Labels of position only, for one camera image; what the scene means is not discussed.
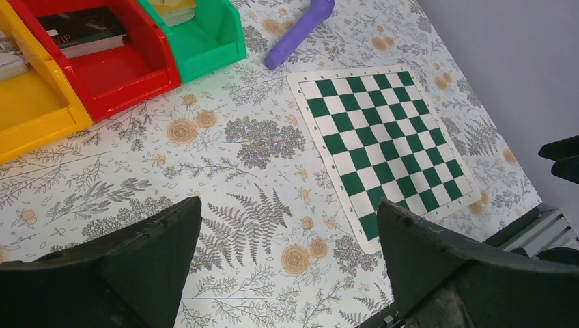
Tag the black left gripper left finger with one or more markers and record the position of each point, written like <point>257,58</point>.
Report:
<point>132,277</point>

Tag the green plastic bin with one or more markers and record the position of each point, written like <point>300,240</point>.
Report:
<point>211,40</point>

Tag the green white chessboard mat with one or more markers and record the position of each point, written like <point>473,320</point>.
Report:
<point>380,138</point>

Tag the yellow plastic bin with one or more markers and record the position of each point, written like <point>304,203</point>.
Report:
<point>38,106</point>

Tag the silver card stack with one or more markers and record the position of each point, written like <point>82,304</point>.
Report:
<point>13,61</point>

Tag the red plastic bin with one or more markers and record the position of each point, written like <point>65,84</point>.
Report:
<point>111,81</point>

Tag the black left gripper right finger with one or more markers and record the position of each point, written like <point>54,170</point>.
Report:
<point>440,278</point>

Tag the gold card stack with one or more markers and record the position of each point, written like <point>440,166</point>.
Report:
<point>174,12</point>

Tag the purple plastic tube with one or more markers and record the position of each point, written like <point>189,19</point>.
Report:
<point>317,12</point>

